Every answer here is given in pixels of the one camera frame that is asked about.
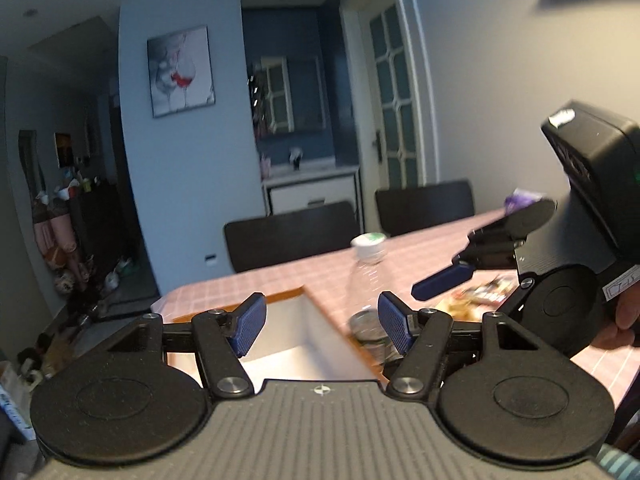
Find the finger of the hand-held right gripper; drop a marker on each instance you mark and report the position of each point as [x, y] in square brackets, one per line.
[492, 237]
[440, 281]

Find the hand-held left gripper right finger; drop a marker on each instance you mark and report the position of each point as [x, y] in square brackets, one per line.
[395, 322]

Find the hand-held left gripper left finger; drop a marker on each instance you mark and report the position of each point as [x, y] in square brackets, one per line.
[248, 322]

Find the orange cardboard box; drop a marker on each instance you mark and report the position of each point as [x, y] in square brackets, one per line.
[292, 330]

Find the person's right hand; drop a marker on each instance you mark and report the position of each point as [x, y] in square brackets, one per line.
[629, 317]

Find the colourful snack packet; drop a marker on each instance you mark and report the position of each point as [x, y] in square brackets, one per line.
[482, 291]

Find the purple packet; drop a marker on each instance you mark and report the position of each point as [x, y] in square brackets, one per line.
[520, 199]

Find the clear plastic bottle white cap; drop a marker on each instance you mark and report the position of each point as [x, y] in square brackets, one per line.
[367, 280]

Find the black dining chair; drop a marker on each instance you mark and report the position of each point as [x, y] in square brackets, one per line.
[290, 235]
[425, 207]

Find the pink checked tablecloth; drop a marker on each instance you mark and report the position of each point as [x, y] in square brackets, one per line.
[320, 275]

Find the shoes on floor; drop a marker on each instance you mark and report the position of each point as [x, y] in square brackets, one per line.
[120, 270]

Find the white vanity cabinet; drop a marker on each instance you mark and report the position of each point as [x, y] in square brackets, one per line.
[310, 192]

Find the black hallway cabinet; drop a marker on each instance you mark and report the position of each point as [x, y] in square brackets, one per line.
[100, 230]

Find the white glass-pane door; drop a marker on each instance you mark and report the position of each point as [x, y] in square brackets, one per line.
[395, 90]

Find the hanging pink bags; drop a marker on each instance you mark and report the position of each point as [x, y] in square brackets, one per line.
[55, 235]

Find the small dark framed picture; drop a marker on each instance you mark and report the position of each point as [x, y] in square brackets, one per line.
[63, 150]

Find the wall mirror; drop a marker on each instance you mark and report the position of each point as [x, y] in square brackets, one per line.
[295, 92]

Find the wine glass wall picture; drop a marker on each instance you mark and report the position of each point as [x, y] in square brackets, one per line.
[181, 71]

